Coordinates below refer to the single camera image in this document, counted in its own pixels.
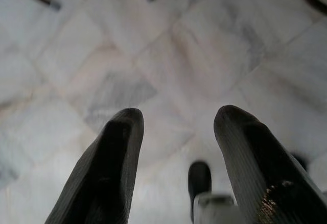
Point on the black robot left foot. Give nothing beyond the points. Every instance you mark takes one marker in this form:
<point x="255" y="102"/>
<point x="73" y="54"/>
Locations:
<point x="199" y="178"/>

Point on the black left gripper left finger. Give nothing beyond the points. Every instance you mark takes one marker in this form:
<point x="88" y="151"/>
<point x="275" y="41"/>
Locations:
<point x="107" y="173"/>

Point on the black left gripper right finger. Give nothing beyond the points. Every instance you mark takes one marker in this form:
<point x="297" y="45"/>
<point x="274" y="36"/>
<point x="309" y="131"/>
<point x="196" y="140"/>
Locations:
<point x="255" y="173"/>

